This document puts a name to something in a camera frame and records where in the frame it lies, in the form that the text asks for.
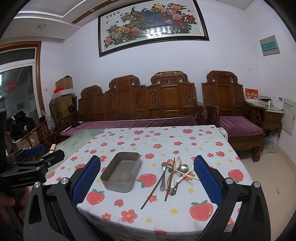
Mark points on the stacked cardboard boxes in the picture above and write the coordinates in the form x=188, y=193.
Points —
x=60, y=103

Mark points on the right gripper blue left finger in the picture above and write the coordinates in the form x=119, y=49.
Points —
x=52, y=212

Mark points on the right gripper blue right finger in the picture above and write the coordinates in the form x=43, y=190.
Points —
x=241, y=213

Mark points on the large cream plastic spoon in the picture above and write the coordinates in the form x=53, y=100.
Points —
x=178, y=163

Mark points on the purple armchair cushion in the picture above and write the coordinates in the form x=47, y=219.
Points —
x=239, y=126

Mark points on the large steel spoon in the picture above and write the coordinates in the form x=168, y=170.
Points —
x=183, y=168

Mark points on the wooden side table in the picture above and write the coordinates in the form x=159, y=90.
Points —
x=269, y=119

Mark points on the person's left hand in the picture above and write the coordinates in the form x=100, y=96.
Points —
x=7, y=201

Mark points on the top cardboard box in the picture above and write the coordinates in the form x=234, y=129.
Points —
x=65, y=82

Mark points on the white wall panel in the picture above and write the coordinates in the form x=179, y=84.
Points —
x=288, y=120

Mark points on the light bamboo chopstick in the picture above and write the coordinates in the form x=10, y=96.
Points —
x=182, y=173

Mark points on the dark brown chopstick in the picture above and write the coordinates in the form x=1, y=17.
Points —
x=155, y=187
x=167, y=193

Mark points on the carved wooden armchair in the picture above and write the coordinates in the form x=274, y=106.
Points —
x=224, y=96

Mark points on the white device on side table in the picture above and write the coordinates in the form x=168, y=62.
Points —
x=277, y=102

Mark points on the carved wooden sofa bench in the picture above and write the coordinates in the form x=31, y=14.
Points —
x=170, y=95

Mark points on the wooden door frame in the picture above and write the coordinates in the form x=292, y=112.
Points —
x=30, y=44

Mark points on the metal rectangular tray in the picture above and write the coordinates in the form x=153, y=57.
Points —
x=120, y=174

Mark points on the small steel spoon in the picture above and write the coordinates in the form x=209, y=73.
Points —
x=168, y=181

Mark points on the framed peacock flower painting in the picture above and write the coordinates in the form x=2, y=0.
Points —
x=146, y=22

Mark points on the plastic bag on floor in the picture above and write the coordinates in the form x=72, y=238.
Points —
x=271, y=143

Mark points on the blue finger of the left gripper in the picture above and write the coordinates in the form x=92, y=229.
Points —
x=26, y=153
x=47, y=160

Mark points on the steel fork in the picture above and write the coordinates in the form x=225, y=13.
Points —
x=163, y=184

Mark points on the red calendar box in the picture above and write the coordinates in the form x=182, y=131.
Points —
x=251, y=95

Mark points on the grey wall electrical box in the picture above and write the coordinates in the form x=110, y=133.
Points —
x=269, y=46

